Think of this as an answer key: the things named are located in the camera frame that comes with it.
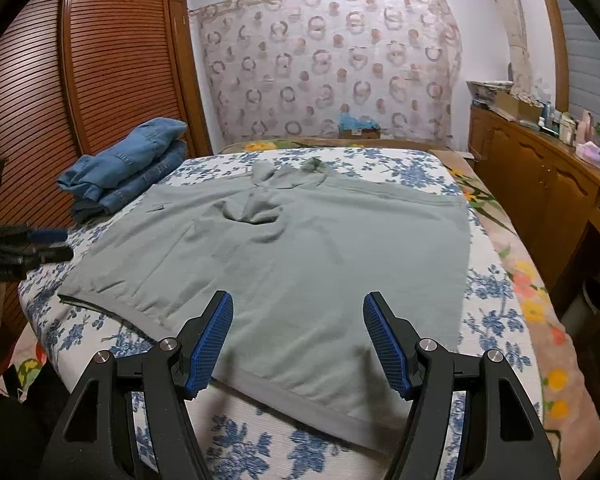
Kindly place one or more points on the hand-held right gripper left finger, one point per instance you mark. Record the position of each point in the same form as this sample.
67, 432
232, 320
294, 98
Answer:
212, 345

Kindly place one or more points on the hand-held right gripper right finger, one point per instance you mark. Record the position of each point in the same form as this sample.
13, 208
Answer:
387, 345

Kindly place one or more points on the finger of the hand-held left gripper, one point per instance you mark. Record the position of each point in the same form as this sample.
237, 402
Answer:
47, 235
55, 255

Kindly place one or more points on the grey pants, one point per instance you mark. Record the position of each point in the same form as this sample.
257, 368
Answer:
280, 260

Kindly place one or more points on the folded blue jeans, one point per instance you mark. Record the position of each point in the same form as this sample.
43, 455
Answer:
130, 192

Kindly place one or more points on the blue floral white bed sheet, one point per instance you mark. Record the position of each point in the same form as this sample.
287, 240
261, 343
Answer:
490, 320

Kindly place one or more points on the light blue denim garment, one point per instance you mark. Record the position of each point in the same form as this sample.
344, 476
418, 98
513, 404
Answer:
130, 150

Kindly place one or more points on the brown slatted wooden wardrobe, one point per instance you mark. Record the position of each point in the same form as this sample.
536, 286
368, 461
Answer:
105, 60

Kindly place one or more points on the person's dark clothing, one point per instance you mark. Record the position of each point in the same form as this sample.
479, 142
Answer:
10, 435

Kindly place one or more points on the brown wooden sideboard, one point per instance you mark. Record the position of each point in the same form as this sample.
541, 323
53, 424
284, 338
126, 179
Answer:
530, 180

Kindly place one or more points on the blue plastic bag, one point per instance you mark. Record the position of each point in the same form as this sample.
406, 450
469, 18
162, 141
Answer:
355, 121

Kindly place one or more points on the stack of papers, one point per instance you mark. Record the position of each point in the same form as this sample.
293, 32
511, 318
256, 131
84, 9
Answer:
485, 91

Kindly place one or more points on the open cardboard box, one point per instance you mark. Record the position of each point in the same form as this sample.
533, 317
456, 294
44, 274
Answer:
517, 105

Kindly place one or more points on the pink soft item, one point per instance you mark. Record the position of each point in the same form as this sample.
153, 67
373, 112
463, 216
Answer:
590, 152

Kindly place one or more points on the group of small bottles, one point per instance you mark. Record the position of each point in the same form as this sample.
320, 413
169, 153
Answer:
562, 122

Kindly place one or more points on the white bunched drape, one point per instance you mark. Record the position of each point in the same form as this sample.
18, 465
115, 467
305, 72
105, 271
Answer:
517, 35

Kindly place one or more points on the grey window shutter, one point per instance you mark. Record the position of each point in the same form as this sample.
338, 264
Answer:
590, 50

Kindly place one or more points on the wooden window frame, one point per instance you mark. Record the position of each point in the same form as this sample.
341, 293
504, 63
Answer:
555, 35

